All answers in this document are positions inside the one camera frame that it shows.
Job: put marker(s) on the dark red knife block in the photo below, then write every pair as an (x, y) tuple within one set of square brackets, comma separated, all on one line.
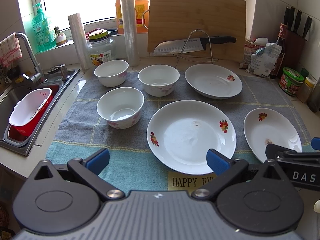
[(294, 43)]

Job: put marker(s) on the orange cooking wine jug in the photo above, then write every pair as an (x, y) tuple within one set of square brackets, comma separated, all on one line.
[(142, 16)]

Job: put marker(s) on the red white food bag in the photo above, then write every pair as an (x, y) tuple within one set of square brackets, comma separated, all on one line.
[(251, 46)]

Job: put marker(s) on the short white plastic roll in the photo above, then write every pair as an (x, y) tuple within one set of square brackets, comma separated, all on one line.
[(79, 40)]

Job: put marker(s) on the tall cling film roll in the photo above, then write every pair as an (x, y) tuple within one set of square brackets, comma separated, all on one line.
[(130, 31)]

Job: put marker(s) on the green lid sauce jar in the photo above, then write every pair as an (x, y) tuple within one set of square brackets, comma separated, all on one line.
[(290, 81)]

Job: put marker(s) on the sink soap dispenser pump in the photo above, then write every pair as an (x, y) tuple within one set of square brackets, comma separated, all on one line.
[(62, 69)]

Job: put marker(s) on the white floral bowl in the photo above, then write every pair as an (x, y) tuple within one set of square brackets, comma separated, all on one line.
[(159, 80), (121, 107), (112, 73)]

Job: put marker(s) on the small potted plant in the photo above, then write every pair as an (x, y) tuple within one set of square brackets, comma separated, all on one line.
[(60, 37)]

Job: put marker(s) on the bamboo cutting board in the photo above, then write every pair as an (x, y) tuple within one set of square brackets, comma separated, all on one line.
[(177, 19)]

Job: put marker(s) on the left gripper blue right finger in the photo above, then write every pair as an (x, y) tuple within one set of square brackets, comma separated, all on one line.
[(217, 161)]

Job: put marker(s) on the black handled kitchen knife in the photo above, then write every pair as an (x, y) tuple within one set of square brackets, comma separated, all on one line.
[(175, 46)]

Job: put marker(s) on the yellow cap spice bottle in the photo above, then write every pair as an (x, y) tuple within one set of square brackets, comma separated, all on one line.
[(305, 90)]

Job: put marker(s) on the dark vinegar bottle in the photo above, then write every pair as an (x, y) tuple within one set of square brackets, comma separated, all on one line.
[(281, 42)]

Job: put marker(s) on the large white fruit plate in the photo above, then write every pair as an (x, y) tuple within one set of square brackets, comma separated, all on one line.
[(181, 133)]

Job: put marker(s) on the steel kitchen faucet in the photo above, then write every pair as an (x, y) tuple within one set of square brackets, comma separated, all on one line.
[(38, 76)]

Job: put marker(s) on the pink checked dish cloth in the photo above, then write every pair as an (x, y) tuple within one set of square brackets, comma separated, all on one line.
[(10, 50)]

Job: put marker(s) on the stainless steel sink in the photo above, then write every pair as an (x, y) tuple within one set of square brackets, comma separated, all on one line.
[(13, 95)]

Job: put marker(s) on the metal wire board stand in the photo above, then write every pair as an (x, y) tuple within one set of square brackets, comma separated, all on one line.
[(195, 45)]

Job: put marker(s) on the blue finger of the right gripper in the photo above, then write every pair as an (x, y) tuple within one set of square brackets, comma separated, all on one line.
[(272, 150), (315, 143)]

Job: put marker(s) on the white plastic strainer basket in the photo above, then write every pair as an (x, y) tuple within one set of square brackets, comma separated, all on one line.
[(27, 108)]

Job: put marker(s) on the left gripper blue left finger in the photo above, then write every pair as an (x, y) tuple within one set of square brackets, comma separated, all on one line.
[(97, 161)]

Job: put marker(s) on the white clipped food bag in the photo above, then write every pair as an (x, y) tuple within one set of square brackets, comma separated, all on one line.
[(262, 62)]

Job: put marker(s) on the green cap small bottle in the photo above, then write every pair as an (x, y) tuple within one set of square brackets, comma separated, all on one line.
[(304, 73)]

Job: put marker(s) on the green dish soap bottle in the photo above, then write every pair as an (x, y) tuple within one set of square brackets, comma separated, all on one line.
[(43, 30)]

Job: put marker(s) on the grey checked dish mat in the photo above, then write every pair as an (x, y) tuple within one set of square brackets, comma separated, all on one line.
[(132, 166)]

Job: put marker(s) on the glass jar with green lid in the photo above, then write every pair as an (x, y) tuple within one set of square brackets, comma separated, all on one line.
[(101, 47)]

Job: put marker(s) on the red plastic basin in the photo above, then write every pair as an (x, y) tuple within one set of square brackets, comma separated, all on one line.
[(20, 135)]

